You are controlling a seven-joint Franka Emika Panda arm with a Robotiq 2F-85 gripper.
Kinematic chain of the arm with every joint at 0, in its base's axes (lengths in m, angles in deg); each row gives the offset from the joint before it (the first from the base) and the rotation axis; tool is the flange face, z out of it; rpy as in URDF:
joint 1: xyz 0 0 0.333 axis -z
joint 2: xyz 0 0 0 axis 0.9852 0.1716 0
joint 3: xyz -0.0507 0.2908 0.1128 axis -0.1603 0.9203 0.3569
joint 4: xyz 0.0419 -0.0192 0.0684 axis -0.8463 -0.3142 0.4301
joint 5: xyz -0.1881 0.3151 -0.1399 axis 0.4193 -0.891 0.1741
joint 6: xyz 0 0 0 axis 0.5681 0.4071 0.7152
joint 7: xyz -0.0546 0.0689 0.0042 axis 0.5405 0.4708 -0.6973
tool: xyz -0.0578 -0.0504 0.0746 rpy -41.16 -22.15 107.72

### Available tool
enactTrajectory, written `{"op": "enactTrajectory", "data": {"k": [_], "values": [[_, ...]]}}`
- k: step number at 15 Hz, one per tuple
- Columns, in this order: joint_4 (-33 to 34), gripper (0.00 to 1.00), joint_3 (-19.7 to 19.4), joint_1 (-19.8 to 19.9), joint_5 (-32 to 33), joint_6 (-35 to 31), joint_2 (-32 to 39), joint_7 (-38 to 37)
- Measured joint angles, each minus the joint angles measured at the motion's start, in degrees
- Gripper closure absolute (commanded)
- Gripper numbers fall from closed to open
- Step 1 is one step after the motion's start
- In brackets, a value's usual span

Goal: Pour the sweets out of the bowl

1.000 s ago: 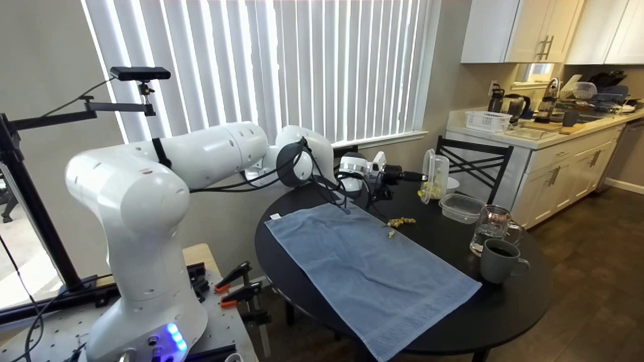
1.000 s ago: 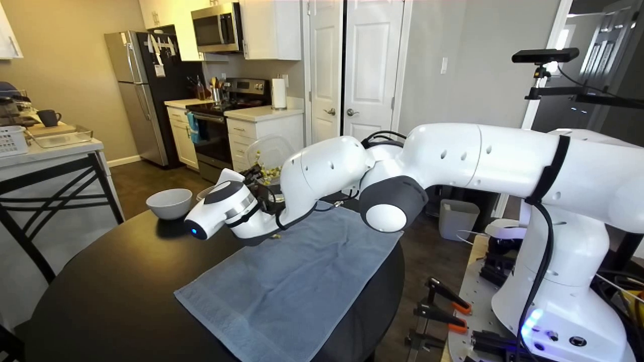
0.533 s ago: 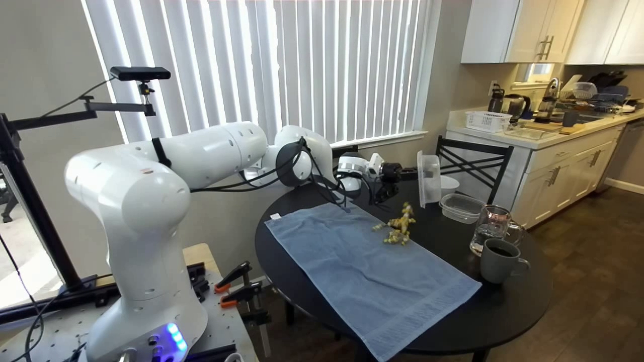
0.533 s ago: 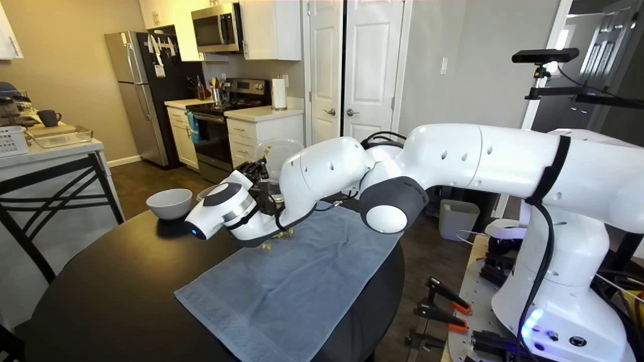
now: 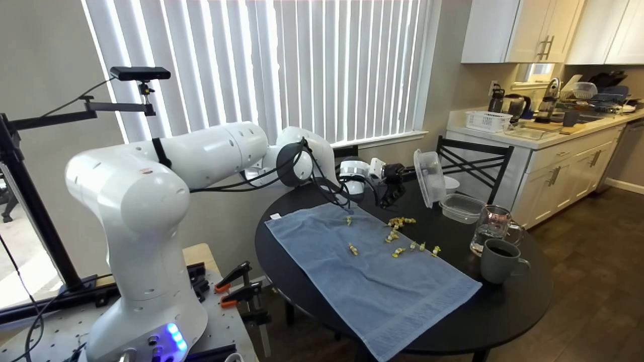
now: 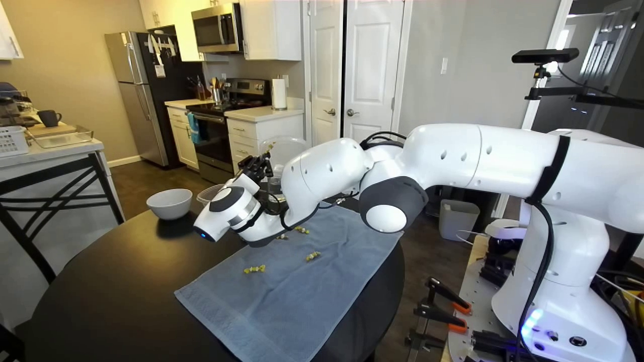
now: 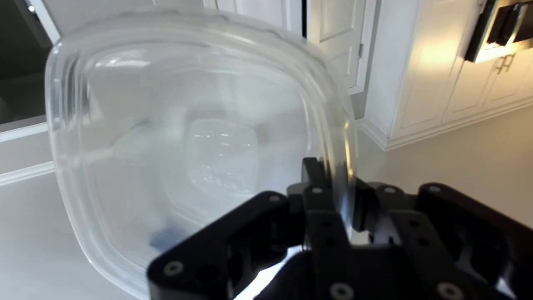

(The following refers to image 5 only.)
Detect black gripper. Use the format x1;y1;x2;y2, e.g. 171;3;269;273
381;163;426;206

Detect empty clear plastic container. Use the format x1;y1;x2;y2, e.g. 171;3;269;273
442;191;488;225

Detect black metal chair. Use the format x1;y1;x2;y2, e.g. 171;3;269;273
436;135;516;206

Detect blue towel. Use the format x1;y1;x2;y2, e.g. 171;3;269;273
264;202;485;362

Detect black coffee maker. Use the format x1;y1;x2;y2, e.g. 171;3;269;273
488;80;533;129

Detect white kitchen counter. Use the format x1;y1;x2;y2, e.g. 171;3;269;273
445;108;644;232

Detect round black table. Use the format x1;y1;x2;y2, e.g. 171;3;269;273
253;180;557;362

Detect white vertical window blinds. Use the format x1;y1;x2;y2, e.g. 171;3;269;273
78;0;445;154

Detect white upper kitchen cabinets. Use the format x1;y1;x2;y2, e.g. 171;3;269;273
461;0;644;68

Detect black orange spring clamp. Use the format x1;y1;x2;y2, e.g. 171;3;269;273
220;281;266;313
214;259;253;295

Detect robot mounting bench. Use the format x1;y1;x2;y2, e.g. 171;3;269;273
0;241;262;362

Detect black camera on stand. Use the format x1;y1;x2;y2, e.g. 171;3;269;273
110;65;173;84

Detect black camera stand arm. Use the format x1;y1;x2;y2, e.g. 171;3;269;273
0;78;160;298

